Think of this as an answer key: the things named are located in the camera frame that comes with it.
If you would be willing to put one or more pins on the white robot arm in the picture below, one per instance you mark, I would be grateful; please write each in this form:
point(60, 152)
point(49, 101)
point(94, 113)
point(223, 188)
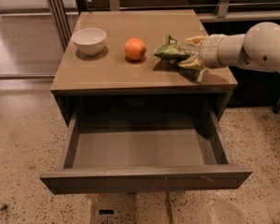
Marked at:
point(258, 49)

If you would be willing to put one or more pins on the grey drawer cabinet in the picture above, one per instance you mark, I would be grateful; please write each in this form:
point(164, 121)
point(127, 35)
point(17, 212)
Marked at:
point(111, 71)

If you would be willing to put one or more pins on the white ceramic bowl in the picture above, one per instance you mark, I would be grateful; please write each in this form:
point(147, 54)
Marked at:
point(89, 41)

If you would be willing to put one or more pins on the open grey top drawer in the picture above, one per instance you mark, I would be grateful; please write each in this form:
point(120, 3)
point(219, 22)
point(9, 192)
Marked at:
point(159, 152)

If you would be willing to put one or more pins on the green jalapeno chip bag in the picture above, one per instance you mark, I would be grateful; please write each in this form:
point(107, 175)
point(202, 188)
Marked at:
point(172, 53)

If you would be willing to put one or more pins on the orange fruit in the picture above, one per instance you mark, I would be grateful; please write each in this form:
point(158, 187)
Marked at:
point(135, 49)

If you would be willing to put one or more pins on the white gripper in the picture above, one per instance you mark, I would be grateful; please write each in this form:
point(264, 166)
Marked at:
point(209, 50)

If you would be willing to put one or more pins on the metal shelf frame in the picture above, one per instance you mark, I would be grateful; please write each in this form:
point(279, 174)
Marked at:
point(165, 0)

